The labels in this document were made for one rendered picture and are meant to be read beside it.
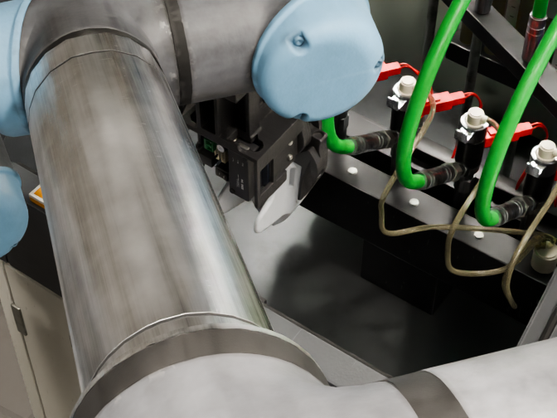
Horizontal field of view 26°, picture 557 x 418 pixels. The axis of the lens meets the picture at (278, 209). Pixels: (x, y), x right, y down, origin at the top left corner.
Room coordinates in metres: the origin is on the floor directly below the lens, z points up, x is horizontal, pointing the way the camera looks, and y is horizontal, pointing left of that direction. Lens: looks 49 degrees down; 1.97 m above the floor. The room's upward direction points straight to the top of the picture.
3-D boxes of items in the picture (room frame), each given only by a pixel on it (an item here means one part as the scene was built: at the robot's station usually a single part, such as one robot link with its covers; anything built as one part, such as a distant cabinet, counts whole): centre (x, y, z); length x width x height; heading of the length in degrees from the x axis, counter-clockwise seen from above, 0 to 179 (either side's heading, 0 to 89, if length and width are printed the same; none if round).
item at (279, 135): (0.63, 0.02, 1.36); 0.09 x 0.08 x 0.12; 145
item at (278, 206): (0.63, 0.00, 1.25); 0.06 x 0.03 x 0.09; 145
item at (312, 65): (0.54, 0.00, 1.51); 0.11 x 0.11 x 0.08; 16
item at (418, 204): (0.89, -0.17, 0.91); 0.34 x 0.10 x 0.15; 55
